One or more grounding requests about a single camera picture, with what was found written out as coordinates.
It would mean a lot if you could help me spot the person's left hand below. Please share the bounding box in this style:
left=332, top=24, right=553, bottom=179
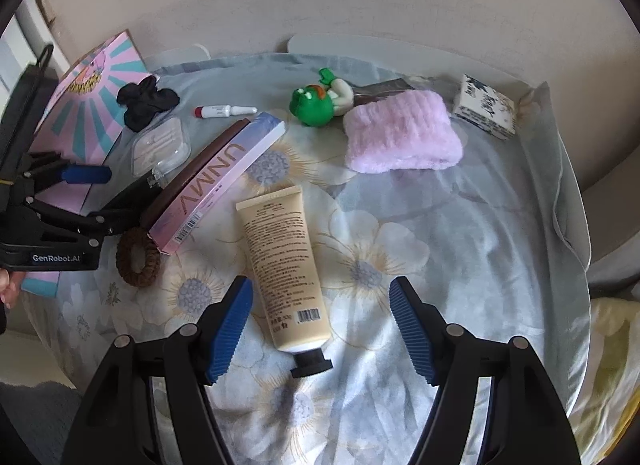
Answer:
left=0, top=267, right=26, bottom=308

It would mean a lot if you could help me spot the brown packet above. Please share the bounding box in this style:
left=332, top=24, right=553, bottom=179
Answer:
left=350, top=76, right=416, bottom=107

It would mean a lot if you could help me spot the beige cream tube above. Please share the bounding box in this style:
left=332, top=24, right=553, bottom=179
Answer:
left=235, top=184, right=335, bottom=379

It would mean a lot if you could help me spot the long pink cosmetics box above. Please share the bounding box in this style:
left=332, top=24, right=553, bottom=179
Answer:
left=148, top=112, right=288, bottom=256

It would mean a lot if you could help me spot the yellow blanket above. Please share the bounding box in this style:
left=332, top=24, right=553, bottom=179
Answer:
left=570, top=295, right=640, bottom=465

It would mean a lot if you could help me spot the dark grey cloth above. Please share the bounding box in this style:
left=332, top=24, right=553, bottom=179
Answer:
left=0, top=380, right=83, bottom=465

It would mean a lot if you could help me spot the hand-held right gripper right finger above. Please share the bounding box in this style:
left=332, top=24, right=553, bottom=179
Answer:
left=389, top=275, right=583, bottom=465

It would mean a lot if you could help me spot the white printed small box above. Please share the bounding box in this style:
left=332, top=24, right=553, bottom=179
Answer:
left=451, top=74, right=518, bottom=142

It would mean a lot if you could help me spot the pink sunburst cardboard box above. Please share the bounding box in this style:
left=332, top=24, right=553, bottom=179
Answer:
left=22, top=30, right=148, bottom=298

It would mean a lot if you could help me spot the clear plastic case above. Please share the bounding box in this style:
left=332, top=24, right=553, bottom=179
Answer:
left=129, top=118, right=192, bottom=177

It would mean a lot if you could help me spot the green toy figure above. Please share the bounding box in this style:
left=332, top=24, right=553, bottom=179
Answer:
left=289, top=68, right=357, bottom=127

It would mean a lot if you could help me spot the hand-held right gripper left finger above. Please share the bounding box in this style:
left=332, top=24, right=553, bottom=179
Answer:
left=60, top=275, right=256, bottom=465

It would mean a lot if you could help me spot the brown hair tie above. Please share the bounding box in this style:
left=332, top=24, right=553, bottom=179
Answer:
left=115, top=226, right=162, bottom=289

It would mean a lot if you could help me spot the black scrunchie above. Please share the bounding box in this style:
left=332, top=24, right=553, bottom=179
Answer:
left=116, top=76, right=179, bottom=133

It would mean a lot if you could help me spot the small white red-capped tube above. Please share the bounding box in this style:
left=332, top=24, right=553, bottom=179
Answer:
left=194, top=102, right=258, bottom=119

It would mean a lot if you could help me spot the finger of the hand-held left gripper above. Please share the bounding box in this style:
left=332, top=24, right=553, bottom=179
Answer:
left=25, top=172, right=166, bottom=241
left=22, top=152, right=113, bottom=196

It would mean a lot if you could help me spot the pink fluffy headband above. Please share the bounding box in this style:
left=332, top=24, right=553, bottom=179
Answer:
left=342, top=90, right=463, bottom=175

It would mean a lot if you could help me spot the floral bedsheet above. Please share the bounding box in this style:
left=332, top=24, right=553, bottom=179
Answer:
left=20, top=52, right=593, bottom=465

